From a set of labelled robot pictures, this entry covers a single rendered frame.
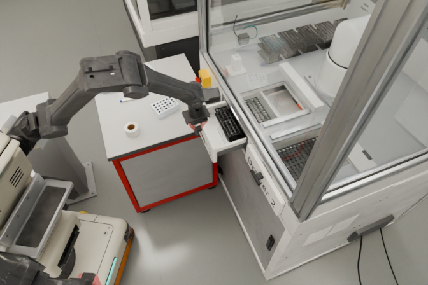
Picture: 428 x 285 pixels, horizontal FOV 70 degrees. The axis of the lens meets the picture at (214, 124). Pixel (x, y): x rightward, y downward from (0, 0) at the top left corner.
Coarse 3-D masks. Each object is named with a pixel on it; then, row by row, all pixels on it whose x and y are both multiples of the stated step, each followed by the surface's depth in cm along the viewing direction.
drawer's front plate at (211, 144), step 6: (204, 126) 134; (204, 132) 133; (204, 138) 137; (210, 138) 130; (204, 144) 141; (210, 144) 129; (210, 150) 132; (216, 150) 128; (210, 156) 136; (216, 156) 131
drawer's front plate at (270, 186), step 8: (248, 144) 128; (248, 152) 129; (256, 160) 123; (256, 168) 126; (264, 168) 121; (264, 176) 119; (264, 184) 122; (272, 184) 116; (264, 192) 125; (272, 192) 117; (272, 200) 119; (280, 200) 112; (272, 208) 122; (280, 208) 114
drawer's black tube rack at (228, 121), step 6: (222, 108) 145; (228, 108) 146; (216, 114) 147; (222, 114) 142; (228, 114) 146; (222, 120) 144; (228, 120) 140; (234, 120) 144; (222, 126) 142; (228, 126) 138; (234, 126) 142; (228, 132) 139; (234, 132) 136; (240, 132) 136; (228, 138) 137; (234, 138) 138
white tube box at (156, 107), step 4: (160, 100) 162; (164, 100) 163; (172, 100) 164; (152, 104) 160; (156, 104) 160; (160, 104) 160; (164, 104) 160; (168, 104) 160; (176, 104) 160; (152, 108) 160; (156, 108) 159; (160, 108) 160; (164, 108) 159; (168, 108) 159; (172, 108) 159; (176, 108) 162; (156, 112) 157; (160, 112) 157; (164, 112) 158; (168, 112) 160; (172, 112) 161; (160, 116) 158
